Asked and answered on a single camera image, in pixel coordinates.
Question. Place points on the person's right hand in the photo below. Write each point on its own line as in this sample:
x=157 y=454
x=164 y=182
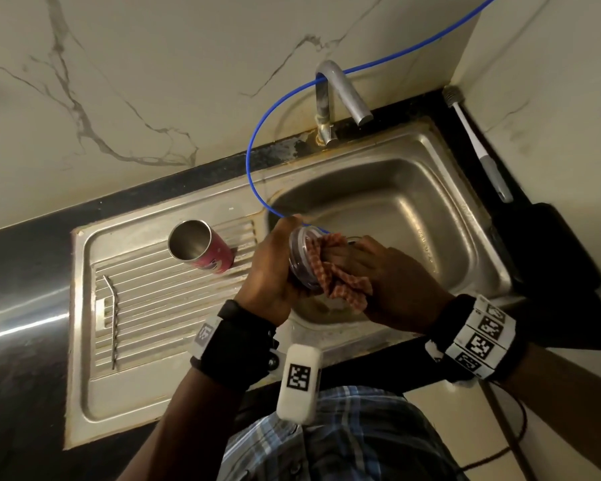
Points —
x=405 y=295

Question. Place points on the white bottle brush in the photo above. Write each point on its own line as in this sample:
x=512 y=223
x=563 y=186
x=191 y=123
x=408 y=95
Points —
x=481 y=150

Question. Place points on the pink steel tumbler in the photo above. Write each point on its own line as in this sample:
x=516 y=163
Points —
x=210 y=252

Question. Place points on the clear plastic lid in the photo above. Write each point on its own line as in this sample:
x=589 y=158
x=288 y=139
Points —
x=300 y=260

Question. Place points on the thin blue tube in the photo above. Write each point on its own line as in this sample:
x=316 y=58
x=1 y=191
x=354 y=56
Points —
x=250 y=145

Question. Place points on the black right wrist band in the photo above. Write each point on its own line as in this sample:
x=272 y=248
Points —
x=476 y=340

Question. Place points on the person's left hand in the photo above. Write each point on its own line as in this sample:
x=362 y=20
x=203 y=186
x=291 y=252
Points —
x=268 y=290

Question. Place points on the metal faucet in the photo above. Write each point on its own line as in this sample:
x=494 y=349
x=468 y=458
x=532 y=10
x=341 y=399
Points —
x=345 y=95

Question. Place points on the blue plaid clothing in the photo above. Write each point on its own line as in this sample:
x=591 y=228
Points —
x=340 y=440

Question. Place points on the stainless steel sink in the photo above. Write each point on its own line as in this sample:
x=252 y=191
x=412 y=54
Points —
x=420 y=215

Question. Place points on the person's right forearm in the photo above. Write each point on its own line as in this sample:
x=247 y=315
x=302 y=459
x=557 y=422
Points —
x=571 y=405

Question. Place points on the bent metal straw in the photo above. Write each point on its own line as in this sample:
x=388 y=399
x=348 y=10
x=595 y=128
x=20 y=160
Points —
x=112 y=325

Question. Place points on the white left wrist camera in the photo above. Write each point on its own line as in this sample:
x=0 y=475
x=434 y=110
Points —
x=300 y=385

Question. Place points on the person's left forearm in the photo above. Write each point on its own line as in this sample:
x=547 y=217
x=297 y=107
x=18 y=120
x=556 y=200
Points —
x=180 y=435

